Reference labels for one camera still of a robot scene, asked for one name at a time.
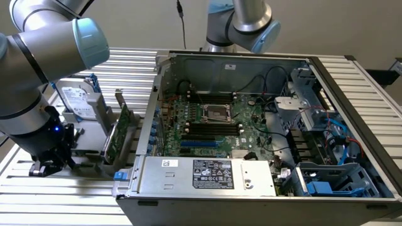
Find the open black PC case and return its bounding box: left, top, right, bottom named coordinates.
left=112, top=50, right=402, bottom=226

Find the green motherboard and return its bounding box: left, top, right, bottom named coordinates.
left=159, top=93, right=283, bottom=161

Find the red data wire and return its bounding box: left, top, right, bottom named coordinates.
left=344, top=137, right=367, bottom=159

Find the black looped wire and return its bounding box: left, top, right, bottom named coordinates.
left=234, top=65, right=288, bottom=95

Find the silver chipset heat sink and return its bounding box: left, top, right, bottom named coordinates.
left=231, top=149, right=255, bottom=159

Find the long blue expansion slot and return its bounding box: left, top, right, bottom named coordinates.
left=180, top=140, right=219, bottom=147

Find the black table bracket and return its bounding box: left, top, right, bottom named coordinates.
left=363, top=68, right=400, bottom=86

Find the grey disk bay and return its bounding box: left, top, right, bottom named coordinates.
left=291, top=161, right=383, bottom=199

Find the silver power supply unit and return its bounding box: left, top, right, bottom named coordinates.
left=131, top=156, right=278, bottom=197

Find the blue data wire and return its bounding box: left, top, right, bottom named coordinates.
left=326, top=117, right=359, bottom=166

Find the grey parts rack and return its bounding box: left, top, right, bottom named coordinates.
left=59, top=97, right=140, bottom=176

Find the silver drive cage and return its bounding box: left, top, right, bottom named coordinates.
left=272, top=67, right=340, bottom=133

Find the silver hard disk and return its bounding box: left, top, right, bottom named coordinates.
left=59, top=79, right=103, bottom=121

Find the green graphics card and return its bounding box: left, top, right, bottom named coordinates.
left=101, top=89, right=135, bottom=165

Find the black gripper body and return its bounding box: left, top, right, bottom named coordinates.
left=8, top=105, right=77, bottom=163

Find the silver CPU socket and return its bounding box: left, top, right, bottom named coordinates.
left=200, top=103, right=235, bottom=123

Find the black expansion slot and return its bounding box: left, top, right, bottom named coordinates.
left=180, top=134, right=216, bottom=141

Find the black hanging cable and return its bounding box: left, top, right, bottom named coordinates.
left=175, top=0, right=188, bottom=49

